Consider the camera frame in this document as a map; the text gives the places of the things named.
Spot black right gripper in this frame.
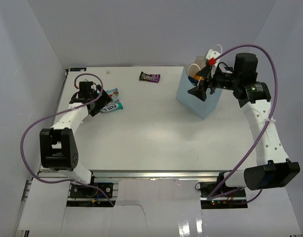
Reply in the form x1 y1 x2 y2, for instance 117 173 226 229
188 64 241 101

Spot blue kettle chip bag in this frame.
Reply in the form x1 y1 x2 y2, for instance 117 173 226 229
188 76 198 86

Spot teal Fox's candy bag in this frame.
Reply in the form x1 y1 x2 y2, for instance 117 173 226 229
100 88 123 113

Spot brown purple M&M's pack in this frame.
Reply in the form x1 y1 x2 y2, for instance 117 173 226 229
139 72 161 83

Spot orange honey dijon chip bag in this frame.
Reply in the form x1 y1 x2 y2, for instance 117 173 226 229
193 75 205 83

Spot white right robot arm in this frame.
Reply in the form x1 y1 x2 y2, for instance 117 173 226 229
188 53 300 197

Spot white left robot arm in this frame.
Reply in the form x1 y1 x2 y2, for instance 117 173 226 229
39 81 112 197

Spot light blue paper bag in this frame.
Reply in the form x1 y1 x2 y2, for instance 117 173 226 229
176 44 223 119

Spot blue corner label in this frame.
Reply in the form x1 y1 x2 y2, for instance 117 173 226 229
69 67 87 72

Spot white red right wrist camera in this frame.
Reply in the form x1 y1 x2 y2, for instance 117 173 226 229
206 49 221 76

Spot aluminium front frame rail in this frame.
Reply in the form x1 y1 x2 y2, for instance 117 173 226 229
37 169 274 179

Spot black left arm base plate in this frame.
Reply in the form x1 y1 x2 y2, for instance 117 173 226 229
69 183 114 198

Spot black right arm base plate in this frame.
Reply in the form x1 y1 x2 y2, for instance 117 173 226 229
195 182 243 198

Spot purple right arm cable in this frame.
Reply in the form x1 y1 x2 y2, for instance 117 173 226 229
194 44 278 204

